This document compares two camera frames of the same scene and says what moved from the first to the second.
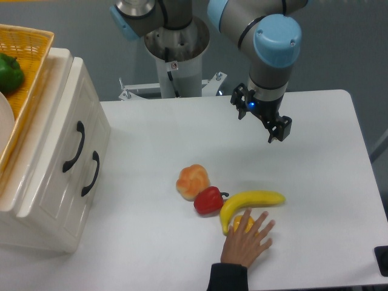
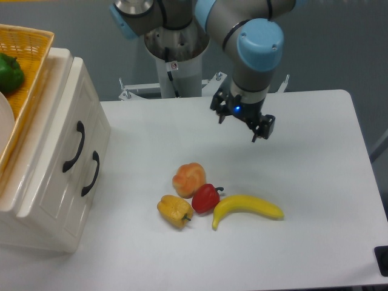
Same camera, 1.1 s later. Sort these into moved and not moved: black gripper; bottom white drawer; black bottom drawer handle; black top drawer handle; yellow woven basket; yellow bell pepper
Moved: black gripper; yellow bell pepper
Not moved: black bottom drawer handle; yellow woven basket; black top drawer handle; bottom white drawer
